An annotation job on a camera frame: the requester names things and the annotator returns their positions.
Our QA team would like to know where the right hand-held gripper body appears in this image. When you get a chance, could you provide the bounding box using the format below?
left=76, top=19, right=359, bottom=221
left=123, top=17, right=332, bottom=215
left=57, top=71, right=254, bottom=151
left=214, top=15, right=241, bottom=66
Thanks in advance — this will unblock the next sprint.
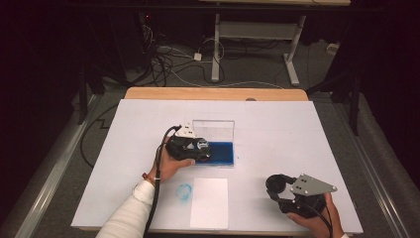
left=278, top=174, right=339, bottom=219

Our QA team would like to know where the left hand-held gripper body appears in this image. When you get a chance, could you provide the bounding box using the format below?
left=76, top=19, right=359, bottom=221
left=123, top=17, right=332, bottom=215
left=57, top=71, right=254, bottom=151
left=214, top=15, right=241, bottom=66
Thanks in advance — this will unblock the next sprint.
left=164, top=122, right=199, bottom=162

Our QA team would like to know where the stamp with clear crystal handle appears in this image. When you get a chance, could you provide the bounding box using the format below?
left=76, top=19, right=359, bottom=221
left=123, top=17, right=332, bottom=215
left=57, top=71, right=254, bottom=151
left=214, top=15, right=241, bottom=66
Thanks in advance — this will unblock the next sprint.
left=197, top=140, right=210, bottom=159

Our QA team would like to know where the blue ink pad clear case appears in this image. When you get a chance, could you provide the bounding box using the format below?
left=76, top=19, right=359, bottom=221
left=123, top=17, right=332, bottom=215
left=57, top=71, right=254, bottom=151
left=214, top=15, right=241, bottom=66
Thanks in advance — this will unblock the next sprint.
left=191, top=119, right=236, bottom=168

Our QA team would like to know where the white paper sheet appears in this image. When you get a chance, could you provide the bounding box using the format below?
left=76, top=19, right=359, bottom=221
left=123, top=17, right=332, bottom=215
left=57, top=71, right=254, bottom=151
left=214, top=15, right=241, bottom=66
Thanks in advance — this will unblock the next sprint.
left=189, top=178, right=230, bottom=230

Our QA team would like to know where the person's left hand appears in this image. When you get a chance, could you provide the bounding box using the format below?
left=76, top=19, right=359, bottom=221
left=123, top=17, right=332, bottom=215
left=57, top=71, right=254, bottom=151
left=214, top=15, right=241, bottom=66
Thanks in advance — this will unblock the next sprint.
left=147, top=137, right=196, bottom=182

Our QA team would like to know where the person's right hand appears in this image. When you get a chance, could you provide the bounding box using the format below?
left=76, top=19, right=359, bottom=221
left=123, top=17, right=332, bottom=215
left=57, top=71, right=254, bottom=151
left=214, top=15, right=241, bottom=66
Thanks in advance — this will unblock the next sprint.
left=286, top=192, right=345, bottom=238

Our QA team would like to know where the white table cover board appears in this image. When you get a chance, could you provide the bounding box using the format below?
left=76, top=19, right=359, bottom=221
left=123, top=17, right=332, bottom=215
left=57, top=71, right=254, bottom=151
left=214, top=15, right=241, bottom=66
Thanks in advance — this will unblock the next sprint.
left=70, top=98, right=365, bottom=235

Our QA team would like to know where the wooden table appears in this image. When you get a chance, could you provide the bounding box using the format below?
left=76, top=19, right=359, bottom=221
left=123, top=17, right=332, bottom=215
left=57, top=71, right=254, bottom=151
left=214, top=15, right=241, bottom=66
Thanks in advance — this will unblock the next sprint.
left=70, top=86, right=365, bottom=237

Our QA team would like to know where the black metal stand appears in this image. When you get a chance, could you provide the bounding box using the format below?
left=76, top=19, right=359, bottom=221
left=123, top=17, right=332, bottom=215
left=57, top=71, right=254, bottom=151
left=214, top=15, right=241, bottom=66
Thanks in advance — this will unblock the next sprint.
left=306, top=63, right=364, bottom=137

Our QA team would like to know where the white floor socket box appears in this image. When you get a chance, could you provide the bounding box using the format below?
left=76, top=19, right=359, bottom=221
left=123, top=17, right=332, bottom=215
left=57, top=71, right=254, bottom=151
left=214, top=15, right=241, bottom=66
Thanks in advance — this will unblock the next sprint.
left=326, top=42, right=342, bottom=56

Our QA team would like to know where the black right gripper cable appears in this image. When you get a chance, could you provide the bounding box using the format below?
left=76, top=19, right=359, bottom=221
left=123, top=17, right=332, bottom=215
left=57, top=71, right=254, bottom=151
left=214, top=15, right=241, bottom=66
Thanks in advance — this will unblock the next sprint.
left=305, top=201, right=334, bottom=238

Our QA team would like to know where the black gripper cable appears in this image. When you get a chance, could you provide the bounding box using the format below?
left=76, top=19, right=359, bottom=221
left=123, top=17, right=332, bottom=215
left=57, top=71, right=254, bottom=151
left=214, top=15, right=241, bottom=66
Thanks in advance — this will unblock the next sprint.
left=305, top=201, right=334, bottom=238
left=143, top=124, right=182, bottom=238

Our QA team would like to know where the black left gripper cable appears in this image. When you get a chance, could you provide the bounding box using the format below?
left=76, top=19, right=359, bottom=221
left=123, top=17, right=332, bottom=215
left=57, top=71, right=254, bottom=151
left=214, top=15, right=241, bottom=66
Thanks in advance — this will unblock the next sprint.
left=143, top=124, right=182, bottom=238

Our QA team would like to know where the beaded bracelet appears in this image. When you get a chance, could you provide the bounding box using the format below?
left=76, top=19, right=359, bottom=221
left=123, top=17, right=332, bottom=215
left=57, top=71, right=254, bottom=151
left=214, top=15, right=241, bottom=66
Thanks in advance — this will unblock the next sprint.
left=142, top=172, right=157, bottom=186

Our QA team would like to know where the grey metal floor rail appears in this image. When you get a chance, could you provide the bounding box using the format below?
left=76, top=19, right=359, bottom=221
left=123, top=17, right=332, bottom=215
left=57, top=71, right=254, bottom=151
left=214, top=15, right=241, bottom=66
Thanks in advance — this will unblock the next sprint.
left=330, top=98, right=415, bottom=238
left=11, top=94, right=102, bottom=238

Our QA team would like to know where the bundle of floor cables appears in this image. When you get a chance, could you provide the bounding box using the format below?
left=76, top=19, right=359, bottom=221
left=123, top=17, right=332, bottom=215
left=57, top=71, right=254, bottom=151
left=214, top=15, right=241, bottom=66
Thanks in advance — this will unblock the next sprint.
left=137, top=13, right=229, bottom=88

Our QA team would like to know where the black floor cable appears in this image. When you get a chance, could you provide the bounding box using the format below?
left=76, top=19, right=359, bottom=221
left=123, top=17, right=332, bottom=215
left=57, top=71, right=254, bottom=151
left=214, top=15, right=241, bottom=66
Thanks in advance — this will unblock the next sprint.
left=79, top=103, right=121, bottom=168

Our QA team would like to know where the white desk frame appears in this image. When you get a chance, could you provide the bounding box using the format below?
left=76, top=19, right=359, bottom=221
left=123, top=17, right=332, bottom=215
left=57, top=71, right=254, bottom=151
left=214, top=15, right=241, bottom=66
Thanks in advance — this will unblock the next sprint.
left=199, top=0, right=351, bottom=87

